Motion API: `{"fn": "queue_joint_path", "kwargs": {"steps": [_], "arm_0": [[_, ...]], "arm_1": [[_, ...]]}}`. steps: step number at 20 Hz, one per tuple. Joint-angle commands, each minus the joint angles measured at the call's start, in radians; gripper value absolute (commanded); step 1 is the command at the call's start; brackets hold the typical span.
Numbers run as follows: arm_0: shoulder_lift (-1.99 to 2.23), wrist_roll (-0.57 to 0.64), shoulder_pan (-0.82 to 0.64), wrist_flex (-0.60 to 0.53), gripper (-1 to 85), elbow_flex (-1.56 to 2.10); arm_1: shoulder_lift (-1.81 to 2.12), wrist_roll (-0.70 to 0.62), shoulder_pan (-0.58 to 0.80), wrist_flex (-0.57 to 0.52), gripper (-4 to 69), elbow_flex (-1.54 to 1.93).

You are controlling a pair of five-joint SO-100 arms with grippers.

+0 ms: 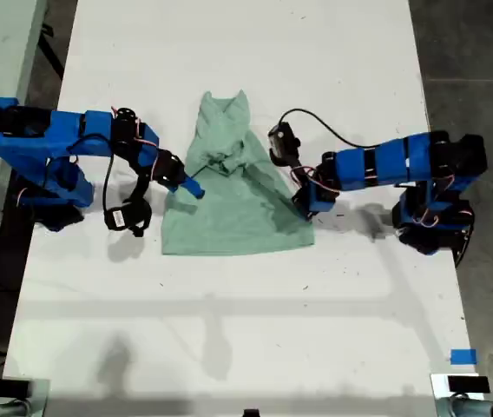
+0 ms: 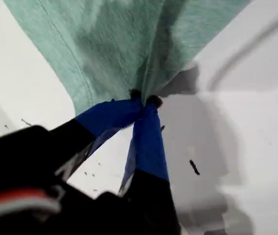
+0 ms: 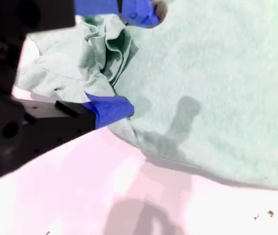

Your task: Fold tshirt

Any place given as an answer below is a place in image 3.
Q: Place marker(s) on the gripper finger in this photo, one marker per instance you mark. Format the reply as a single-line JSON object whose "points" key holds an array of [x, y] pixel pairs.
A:
{"points": [[134, 12], [55, 122]]}

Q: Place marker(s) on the pale green T-shirt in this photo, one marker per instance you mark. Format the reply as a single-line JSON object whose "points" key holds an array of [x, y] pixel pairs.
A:
{"points": [[215, 73]]}

